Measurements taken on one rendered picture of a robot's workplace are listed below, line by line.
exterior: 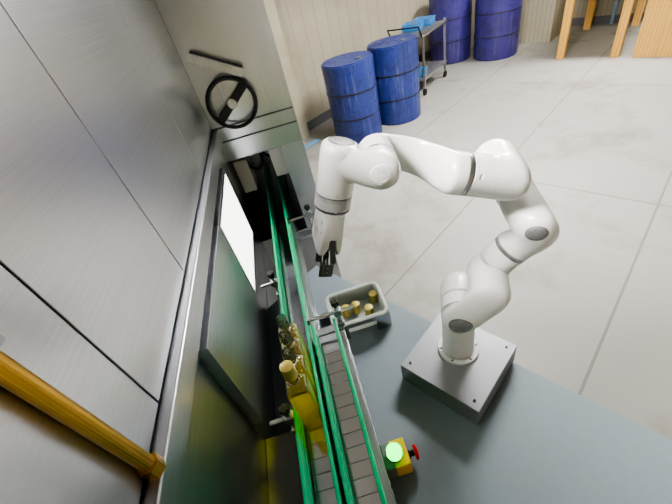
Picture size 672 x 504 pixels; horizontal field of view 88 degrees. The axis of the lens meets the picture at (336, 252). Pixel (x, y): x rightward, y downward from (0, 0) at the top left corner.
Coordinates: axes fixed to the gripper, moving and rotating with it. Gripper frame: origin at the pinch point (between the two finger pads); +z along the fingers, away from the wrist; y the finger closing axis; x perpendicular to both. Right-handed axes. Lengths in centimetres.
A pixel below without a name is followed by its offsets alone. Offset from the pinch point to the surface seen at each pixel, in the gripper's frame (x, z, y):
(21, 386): -37, -18, 39
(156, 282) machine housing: -33.7, -2.2, 7.8
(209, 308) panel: -25.9, 11.8, 1.6
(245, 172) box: -19, 31, -114
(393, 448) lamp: 20, 45, 24
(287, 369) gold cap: -8.4, 22.3, 12.5
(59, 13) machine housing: -48, -41, -20
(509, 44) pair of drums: 389, -20, -519
